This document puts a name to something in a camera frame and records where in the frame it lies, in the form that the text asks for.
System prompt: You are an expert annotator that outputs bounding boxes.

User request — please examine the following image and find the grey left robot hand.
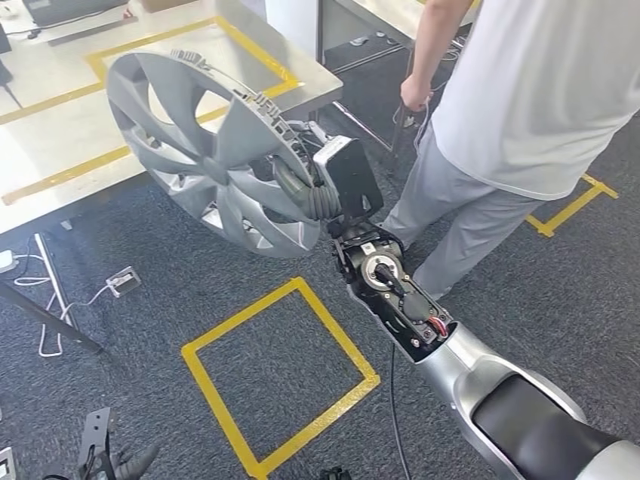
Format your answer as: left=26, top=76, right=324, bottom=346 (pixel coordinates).
left=112, top=443, right=161, bottom=480

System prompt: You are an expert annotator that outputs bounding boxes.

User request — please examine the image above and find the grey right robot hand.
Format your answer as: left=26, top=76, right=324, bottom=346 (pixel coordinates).
left=272, top=121, right=331, bottom=219

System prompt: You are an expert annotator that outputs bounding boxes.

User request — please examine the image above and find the silver plastic wheel hubcap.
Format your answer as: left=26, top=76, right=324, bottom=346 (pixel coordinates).
left=106, top=49, right=321, bottom=260

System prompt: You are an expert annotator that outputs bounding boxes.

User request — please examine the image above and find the yellow workbench marking tape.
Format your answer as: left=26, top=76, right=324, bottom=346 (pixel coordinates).
left=0, top=14, right=301, bottom=207

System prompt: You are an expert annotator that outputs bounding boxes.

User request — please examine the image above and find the steel workbench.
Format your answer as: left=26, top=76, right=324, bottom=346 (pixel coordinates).
left=0, top=0, right=343, bottom=356
left=265, top=0, right=481, bottom=155

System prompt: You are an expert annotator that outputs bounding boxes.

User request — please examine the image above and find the silver floor socket box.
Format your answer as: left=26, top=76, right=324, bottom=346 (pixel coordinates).
left=106, top=266, right=142, bottom=299

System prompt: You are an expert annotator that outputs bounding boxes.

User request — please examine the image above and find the person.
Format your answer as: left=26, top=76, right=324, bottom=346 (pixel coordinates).
left=380, top=0, right=640, bottom=303

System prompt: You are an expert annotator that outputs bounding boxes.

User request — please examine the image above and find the grey laptop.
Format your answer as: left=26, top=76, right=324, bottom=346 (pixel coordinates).
left=22, top=0, right=128, bottom=28

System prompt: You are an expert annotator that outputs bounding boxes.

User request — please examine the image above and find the yellow floor tape square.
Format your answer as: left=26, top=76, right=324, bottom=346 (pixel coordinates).
left=525, top=173, right=620, bottom=238

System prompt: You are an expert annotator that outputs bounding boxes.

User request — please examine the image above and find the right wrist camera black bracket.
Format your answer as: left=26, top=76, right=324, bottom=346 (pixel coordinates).
left=313, top=135, right=385, bottom=230

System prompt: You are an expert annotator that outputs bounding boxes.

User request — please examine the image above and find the white floor cable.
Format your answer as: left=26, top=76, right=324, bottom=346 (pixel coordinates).
left=12, top=251, right=121, bottom=359

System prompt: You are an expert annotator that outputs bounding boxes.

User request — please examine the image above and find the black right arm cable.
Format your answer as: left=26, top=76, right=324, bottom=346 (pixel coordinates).
left=389, top=344, right=412, bottom=480

